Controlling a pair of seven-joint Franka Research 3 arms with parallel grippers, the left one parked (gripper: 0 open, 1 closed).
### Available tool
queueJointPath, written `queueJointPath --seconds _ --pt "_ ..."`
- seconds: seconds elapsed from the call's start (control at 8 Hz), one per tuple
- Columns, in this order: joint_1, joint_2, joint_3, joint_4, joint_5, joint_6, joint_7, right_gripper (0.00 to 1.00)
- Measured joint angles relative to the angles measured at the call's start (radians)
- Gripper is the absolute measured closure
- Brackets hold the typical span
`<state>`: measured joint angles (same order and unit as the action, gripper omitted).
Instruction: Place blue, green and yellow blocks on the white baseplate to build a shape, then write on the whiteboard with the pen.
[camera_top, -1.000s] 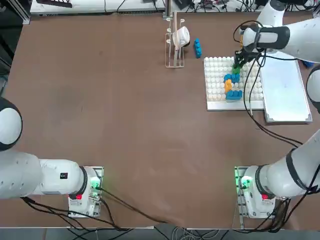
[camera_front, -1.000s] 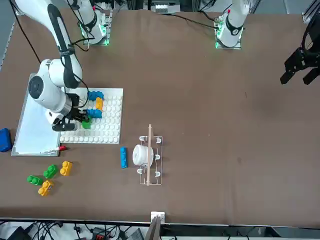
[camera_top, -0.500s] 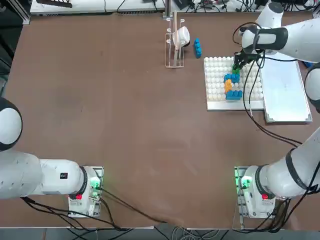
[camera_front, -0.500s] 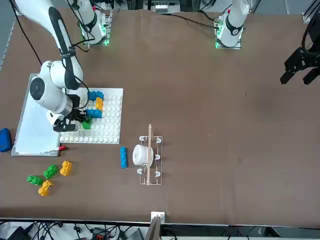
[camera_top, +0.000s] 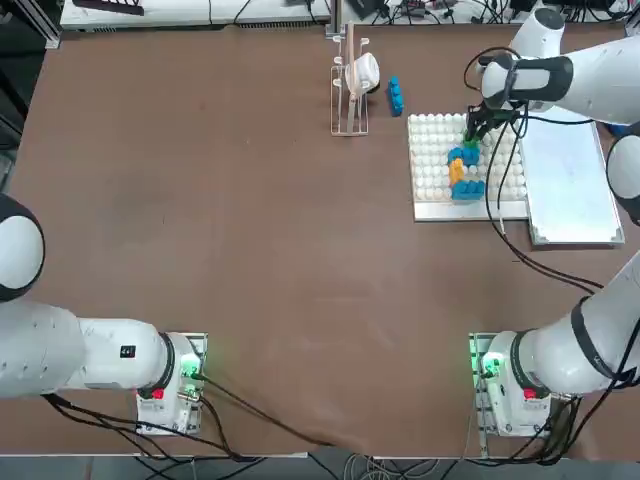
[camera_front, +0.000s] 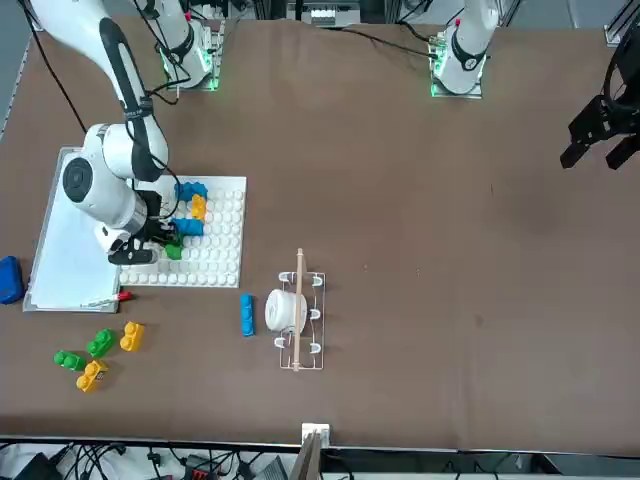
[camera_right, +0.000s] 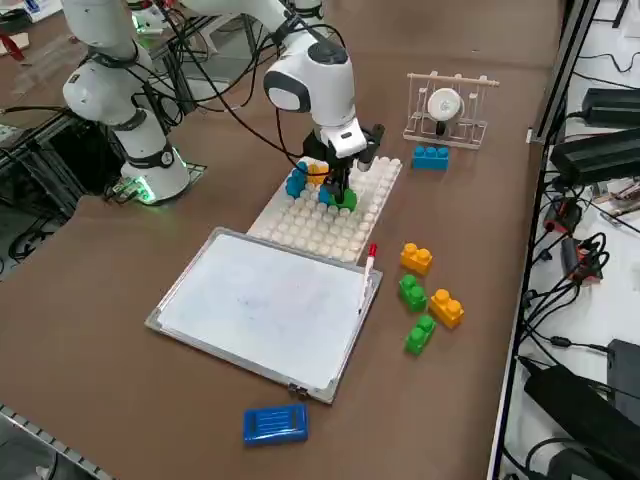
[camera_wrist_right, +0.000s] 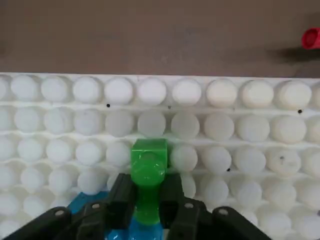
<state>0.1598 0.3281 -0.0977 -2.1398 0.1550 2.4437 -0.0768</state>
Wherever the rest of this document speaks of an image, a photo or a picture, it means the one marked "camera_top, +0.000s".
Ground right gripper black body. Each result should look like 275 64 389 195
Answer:
466 103 519 126

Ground blue three-stud block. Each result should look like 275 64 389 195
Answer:
451 179 487 205
385 76 406 118
447 145 482 167

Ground white studded baseplate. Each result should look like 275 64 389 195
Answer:
406 112 530 223

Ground white cup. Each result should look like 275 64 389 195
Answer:
344 52 382 96

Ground black power strip red switches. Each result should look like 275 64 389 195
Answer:
399 0 441 16

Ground white side bench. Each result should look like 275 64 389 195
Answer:
59 0 331 27

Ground long black power strip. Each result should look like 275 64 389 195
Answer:
74 0 146 16

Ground whiteboard with silver frame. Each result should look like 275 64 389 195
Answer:
518 108 626 247

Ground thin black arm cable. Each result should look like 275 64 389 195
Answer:
482 117 606 294

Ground black cable bundle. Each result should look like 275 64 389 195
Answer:
472 387 594 466
39 392 261 464

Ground black table cable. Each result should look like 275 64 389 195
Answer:
192 372 341 449

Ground aluminium frame profile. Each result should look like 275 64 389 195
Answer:
14 0 62 50

